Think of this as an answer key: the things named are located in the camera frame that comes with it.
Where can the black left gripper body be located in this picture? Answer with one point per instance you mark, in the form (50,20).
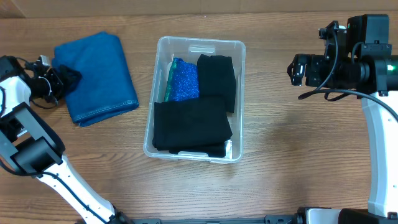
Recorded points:
(47,87)

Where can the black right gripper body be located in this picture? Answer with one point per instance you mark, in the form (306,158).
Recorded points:
(318,70)

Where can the blue denim cloth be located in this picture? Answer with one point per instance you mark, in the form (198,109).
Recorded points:
(105,88)

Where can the black garment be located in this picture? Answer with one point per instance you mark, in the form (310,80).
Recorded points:
(212,150)
(216,78)

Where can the blue green sequin garment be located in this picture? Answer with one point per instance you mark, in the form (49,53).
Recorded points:
(182,82)

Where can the black cloth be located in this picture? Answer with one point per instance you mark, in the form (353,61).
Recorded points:
(194,122)

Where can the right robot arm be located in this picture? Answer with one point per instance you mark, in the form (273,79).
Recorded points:
(358,61)

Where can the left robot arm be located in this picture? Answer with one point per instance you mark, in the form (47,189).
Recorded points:
(31,148)

